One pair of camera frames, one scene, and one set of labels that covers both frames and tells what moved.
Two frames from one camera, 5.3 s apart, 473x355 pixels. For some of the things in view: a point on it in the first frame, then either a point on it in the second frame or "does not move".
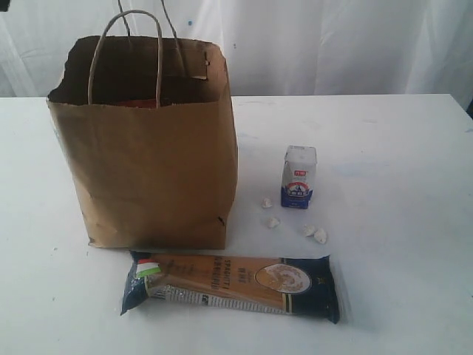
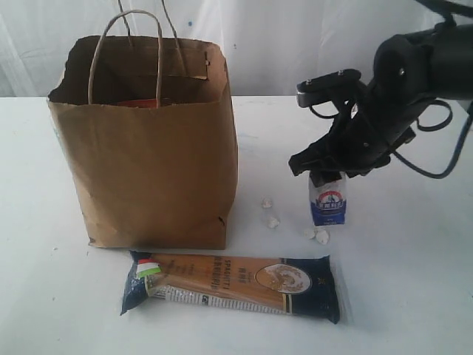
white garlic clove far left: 267,203 does not move
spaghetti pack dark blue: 304,286 does not move
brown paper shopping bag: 147,128 does not move
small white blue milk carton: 298,177 to 327,190
